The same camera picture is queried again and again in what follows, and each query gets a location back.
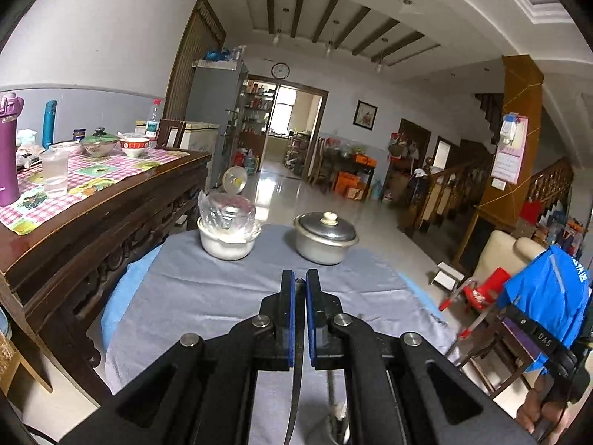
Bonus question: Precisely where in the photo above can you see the red and white bowl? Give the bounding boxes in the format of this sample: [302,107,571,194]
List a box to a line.
[120,136,151,159]

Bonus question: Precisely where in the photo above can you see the orange wooden pillar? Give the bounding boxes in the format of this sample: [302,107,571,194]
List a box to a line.
[453,54,546,266]

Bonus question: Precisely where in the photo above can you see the aluminium pot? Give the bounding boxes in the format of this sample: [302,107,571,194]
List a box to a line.
[294,228,358,266]

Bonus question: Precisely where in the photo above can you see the person's right hand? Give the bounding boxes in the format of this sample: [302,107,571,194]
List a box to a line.
[516,376,585,445]

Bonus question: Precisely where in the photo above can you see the round white yellow fan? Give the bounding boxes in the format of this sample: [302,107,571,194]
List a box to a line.
[223,166,248,194]

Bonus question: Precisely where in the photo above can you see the dark metal utensil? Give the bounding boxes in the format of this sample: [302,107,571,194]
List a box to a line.
[283,277,307,445]

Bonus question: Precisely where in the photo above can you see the blue jacket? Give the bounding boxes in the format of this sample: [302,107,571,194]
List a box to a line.
[502,245,592,375]

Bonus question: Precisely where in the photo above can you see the carved wooden sideboard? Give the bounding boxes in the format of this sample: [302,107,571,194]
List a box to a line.
[0,148,212,405]

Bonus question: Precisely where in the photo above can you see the blue cloth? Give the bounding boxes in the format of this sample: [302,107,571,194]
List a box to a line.
[99,253,448,348]

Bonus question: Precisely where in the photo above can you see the clear plastic bag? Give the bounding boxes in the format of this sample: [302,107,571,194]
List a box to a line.
[197,190,257,243]

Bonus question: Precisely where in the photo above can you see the pink checked tablecloth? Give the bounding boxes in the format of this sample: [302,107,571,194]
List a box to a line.
[0,148,192,235]

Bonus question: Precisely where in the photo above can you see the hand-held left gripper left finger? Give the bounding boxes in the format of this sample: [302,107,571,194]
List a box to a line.
[60,269,297,445]

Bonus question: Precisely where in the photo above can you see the bowl with glass lid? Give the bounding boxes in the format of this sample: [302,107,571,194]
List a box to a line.
[80,127,119,158]

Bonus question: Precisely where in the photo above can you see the orange boxes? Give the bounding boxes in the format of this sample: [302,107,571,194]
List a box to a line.
[333,171,372,201]

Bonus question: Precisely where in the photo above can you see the small white stool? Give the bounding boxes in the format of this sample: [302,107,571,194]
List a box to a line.
[428,261,467,291]

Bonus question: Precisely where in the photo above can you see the brown wooden door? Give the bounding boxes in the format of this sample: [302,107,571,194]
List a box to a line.
[162,0,228,124]

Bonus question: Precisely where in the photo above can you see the pink wall calendar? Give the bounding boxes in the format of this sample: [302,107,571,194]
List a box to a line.
[490,112,529,185]

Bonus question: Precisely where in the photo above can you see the cream armchair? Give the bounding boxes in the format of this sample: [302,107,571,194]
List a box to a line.
[471,229,550,289]

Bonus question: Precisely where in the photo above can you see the white chest freezer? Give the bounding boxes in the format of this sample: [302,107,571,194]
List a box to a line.
[178,120,220,192]

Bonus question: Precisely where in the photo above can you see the shelf of bottles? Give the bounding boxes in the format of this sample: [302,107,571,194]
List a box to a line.
[240,79,279,173]

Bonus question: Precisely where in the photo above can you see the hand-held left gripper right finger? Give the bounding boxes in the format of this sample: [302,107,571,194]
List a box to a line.
[305,269,536,445]

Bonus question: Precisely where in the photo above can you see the grey cloth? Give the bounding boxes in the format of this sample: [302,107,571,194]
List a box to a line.
[103,223,457,445]

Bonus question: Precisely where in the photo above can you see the dark wooden chair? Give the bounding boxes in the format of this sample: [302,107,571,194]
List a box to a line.
[444,305,548,396]

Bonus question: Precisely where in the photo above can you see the red-capped plastic water bottle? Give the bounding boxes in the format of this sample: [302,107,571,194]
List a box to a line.
[147,98,164,138]

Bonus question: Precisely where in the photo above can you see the blue thermos flask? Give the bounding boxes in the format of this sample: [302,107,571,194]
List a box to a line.
[42,99,58,150]

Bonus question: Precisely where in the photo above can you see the red plastic chair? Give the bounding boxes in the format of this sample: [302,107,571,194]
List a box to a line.
[438,266,513,340]

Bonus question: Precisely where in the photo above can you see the grey refrigerator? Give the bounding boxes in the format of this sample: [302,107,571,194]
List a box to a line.
[185,62,249,192]

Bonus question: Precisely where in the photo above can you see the framed wall picture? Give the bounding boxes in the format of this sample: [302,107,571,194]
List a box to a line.
[352,99,379,130]

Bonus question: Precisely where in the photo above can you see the wooden chair back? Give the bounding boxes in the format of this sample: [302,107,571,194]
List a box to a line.
[156,119,186,150]

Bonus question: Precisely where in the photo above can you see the wooden stair railing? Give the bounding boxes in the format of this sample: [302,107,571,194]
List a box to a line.
[411,155,493,233]

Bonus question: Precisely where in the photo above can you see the clear plastic cup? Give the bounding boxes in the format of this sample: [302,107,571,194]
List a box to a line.
[41,148,70,198]

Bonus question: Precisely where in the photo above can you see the white ceramic bowl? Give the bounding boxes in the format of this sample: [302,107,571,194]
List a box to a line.
[196,215,263,261]

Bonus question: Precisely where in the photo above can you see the aluminium pot lid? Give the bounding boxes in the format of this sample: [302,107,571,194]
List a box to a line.
[293,211,360,246]

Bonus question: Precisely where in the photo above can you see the purple drinking bottle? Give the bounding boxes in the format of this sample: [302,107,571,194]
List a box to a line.
[0,93,25,207]

